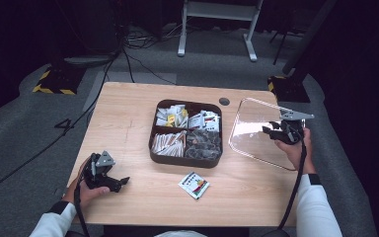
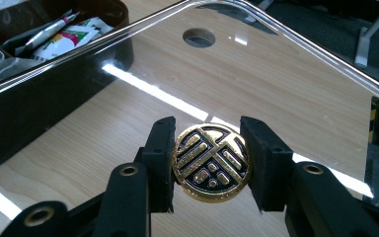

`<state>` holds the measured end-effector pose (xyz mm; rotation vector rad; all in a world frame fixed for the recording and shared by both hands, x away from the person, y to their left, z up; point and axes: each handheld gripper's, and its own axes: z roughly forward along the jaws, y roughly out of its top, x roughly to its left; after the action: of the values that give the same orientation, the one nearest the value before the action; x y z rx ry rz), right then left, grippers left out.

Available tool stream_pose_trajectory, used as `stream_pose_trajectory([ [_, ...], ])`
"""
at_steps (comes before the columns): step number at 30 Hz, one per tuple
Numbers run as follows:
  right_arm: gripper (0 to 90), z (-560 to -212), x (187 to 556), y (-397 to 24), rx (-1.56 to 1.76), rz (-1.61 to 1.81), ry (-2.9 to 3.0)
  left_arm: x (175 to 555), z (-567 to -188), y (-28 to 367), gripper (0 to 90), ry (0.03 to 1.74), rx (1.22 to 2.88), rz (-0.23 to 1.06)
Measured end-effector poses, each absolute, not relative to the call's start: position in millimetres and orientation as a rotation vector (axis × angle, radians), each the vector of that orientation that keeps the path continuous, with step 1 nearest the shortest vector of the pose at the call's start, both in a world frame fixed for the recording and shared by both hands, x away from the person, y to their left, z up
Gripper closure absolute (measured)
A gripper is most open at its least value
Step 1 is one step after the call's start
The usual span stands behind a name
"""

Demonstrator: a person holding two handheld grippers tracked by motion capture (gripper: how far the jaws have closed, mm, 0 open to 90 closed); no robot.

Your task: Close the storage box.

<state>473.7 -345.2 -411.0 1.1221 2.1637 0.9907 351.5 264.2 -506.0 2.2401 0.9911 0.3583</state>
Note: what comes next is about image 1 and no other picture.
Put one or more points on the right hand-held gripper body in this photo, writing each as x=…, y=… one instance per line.
x=291, y=133

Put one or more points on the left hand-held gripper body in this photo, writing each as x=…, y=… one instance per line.
x=98, y=177

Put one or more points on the clear plastic box lid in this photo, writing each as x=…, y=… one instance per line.
x=250, y=131

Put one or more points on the dark brown compartment box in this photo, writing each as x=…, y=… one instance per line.
x=184, y=161

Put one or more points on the white packet with coloured print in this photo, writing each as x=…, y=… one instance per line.
x=194, y=185

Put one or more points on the person's left hand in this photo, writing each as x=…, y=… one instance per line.
x=84, y=196

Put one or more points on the person's right hand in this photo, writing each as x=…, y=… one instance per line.
x=299, y=158

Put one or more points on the black yellow striped base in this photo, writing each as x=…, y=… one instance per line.
x=288, y=90
x=59, y=82

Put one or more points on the pile of brown stick sachets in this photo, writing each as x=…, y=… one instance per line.
x=168, y=144

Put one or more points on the pile of white red packets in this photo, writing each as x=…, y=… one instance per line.
x=204, y=120

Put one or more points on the pile of dark grey packets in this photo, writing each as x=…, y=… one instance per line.
x=204, y=144

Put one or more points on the person's white clothing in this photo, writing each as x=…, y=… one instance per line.
x=179, y=234

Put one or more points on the pile of white yellow packets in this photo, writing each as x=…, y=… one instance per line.
x=172, y=116

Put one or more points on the black tripod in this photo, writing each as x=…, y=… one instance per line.
x=281, y=42

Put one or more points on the dark slanted pole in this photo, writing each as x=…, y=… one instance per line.
x=309, y=36

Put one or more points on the grey flat floor base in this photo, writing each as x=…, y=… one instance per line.
x=89, y=61

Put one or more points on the white metal stand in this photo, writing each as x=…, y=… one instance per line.
x=220, y=11

